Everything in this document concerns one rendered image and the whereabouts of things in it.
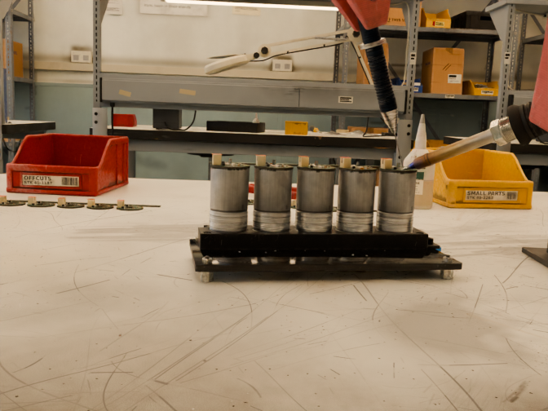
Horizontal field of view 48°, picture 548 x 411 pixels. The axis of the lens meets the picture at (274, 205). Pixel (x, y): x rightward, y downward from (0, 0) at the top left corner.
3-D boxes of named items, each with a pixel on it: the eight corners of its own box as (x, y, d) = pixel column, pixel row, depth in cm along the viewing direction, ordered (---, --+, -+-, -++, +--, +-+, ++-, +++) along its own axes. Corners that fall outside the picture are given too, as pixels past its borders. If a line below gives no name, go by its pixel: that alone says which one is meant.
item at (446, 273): (414, 254, 44) (415, 238, 44) (461, 280, 37) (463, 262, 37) (188, 254, 42) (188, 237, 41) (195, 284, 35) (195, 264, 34)
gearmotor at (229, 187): (249, 246, 39) (252, 165, 38) (210, 246, 39) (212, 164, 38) (244, 239, 41) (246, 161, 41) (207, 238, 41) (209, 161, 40)
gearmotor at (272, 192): (293, 246, 40) (296, 166, 39) (254, 246, 39) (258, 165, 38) (285, 239, 42) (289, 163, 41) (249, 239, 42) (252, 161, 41)
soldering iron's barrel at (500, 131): (415, 176, 39) (515, 139, 36) (407, 153, 39) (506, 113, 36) (423, 175, 40) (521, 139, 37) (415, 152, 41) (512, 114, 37)
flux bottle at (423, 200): (398, 204, 69) (404, 113, 68) (428, 205, 69) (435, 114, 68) (403, 208, 66) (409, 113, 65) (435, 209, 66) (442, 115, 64)
